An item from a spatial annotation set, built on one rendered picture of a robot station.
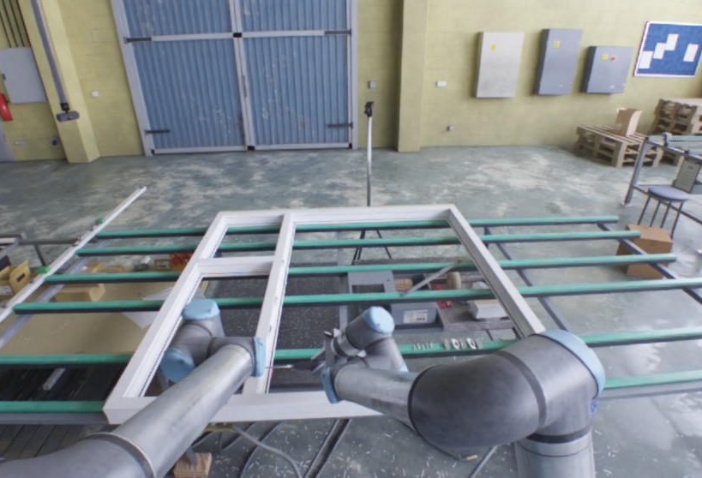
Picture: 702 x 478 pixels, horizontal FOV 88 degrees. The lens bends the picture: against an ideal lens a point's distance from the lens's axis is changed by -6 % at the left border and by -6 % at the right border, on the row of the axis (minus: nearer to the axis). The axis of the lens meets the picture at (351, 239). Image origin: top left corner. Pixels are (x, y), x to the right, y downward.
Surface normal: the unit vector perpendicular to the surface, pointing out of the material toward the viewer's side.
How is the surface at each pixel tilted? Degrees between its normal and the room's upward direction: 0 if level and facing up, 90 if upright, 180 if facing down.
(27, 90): 90
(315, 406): 90
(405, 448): 0
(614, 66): 90
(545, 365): 20
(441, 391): 44
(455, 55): 90
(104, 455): 30
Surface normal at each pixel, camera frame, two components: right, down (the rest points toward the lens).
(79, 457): 0.20, -0.97
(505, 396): -0.16, -0.37
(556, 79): 0.04, 0.47
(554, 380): 0.26, -0.41
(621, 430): -0.01, -0.88
